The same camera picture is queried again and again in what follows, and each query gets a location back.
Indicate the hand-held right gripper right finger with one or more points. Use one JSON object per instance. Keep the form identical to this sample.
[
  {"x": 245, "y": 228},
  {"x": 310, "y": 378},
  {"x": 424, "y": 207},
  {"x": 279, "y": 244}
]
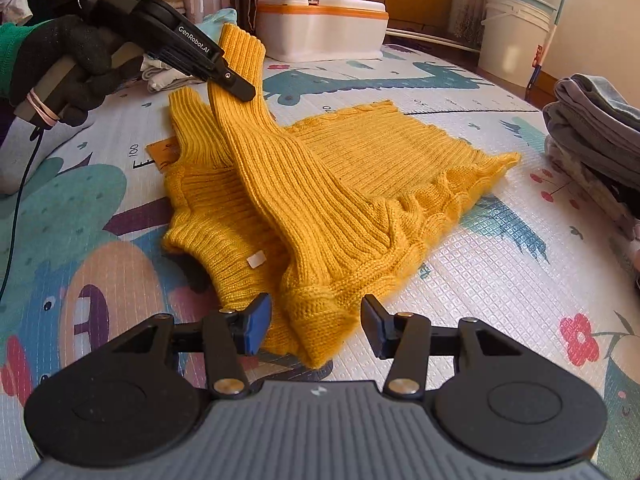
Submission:
[{"x": 372, "y": 322}]

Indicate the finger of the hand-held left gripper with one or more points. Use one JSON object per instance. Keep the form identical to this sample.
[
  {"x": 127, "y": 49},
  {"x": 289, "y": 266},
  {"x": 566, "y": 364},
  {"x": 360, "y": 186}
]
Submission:
[{"x": 237, "y": 85}]

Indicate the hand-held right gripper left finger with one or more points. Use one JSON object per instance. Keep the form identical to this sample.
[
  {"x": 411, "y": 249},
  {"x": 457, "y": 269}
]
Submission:
[{"x": 255, "y": 325}]

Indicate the person's left forearm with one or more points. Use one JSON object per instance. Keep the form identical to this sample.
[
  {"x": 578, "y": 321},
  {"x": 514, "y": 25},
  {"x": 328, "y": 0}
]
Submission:
[{"x": 7, "y": 60}]

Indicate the pile of white clothes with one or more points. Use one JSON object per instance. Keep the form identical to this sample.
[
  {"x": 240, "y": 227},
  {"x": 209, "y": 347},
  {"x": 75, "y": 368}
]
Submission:
[{"x": 160, "y": 77}]

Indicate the stack of grey folded clothes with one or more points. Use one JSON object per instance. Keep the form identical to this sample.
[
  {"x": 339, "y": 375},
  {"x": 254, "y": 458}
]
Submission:
[{"x": 595, "y": 130}]

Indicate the person's left hand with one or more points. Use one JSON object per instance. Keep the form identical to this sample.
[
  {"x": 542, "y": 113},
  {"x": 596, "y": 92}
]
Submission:
[{"x": 75, "y": 40}]

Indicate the teal lion print shirt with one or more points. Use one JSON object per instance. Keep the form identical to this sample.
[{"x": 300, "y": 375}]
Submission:
[{"x": 212, "y": 19}]

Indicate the white box with orange band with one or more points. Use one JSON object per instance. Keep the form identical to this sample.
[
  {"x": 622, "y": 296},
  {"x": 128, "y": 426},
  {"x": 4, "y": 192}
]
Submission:
[{"x": 320, "y": 35}]

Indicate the orange card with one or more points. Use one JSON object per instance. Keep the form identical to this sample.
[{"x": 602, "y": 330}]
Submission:
[{"x": 157, "y": 152}]

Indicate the animal print play mat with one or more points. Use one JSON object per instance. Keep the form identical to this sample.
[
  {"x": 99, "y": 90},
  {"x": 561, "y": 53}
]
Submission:
[{"x": 500, "y": 260}]

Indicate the white floor pipe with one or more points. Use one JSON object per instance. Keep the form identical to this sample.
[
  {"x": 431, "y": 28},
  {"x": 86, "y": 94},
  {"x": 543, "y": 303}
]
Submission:
[{"x": 430, "y": 40}]

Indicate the lace curtain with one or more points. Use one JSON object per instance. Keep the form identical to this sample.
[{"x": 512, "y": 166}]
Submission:
[{"x": 470, "y": 0}]

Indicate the white plastic bucket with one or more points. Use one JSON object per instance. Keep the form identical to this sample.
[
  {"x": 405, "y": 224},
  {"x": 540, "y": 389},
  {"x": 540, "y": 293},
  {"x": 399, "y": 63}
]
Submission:
[{"x": 510, "y": 35}]

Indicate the white pole with red label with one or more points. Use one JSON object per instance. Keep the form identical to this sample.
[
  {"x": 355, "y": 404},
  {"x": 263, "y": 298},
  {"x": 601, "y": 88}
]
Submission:
[{"x": 547, "y": 35}]

